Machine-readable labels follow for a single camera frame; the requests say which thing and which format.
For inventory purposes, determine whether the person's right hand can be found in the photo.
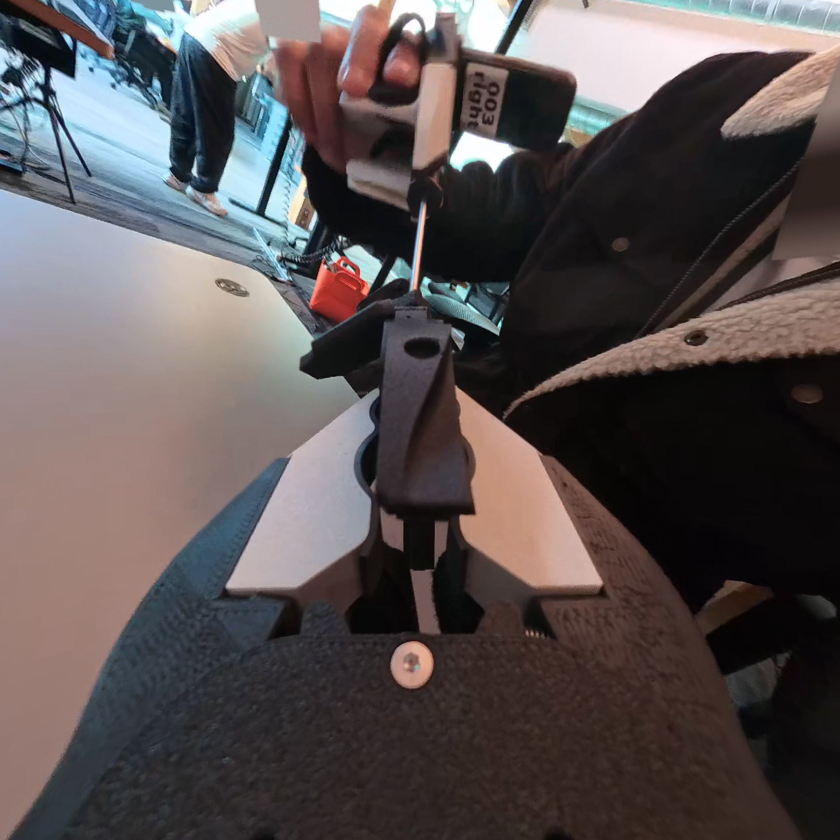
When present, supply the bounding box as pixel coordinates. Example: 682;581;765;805
272;5;429;175

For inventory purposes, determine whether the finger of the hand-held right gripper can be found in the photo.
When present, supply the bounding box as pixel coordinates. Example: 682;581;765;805
411;62;458;175

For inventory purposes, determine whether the black coiled cable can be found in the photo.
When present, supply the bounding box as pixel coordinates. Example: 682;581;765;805
287;235;353;268

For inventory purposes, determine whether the silver ventilation duct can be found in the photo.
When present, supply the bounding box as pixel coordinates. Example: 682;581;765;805
566;98;632;137

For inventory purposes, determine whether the black plastic bracket part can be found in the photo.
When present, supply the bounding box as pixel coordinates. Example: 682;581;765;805
301;292;476;568

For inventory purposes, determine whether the white power strip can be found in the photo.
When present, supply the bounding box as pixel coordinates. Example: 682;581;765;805
251;225;291;284

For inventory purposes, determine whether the white desk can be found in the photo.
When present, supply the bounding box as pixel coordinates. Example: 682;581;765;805
0;189;370;836

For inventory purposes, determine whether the green black handle screwdriver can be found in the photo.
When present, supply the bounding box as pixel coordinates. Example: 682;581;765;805
406;172;447;308

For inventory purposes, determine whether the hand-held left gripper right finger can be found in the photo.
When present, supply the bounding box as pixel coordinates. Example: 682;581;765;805
449;387;605;599

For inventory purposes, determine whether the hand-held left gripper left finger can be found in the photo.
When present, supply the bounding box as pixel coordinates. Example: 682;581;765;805
225;390;383;599

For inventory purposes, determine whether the person's right forearm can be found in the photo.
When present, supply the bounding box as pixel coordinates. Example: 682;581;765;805
301;141;549;284

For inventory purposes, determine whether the black tripod stand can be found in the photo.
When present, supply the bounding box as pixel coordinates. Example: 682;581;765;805
0;36;94;206

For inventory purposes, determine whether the orange canister with handle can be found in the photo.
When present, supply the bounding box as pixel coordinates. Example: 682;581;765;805
308;256;370;324

